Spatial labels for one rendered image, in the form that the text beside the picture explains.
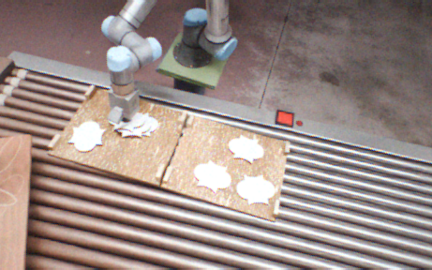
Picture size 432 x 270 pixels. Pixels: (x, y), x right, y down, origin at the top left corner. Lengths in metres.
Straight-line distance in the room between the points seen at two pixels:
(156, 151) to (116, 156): 0.14
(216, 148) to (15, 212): 0.68
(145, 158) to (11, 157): 0.41
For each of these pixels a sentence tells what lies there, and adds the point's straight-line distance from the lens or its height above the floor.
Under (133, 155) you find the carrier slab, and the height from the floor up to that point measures 0.94.
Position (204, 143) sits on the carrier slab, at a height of 0.94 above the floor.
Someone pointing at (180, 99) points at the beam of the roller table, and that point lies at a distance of 1.54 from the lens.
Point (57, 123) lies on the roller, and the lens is 1.50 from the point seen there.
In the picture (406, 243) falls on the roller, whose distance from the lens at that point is 1.45.
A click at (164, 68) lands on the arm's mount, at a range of 1.70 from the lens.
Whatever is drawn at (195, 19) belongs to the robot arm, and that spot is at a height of 1.13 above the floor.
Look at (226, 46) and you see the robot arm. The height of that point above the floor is 1.10.
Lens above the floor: 2.04
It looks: 51 degrees down
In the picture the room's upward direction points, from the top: 11 degrees clockwise
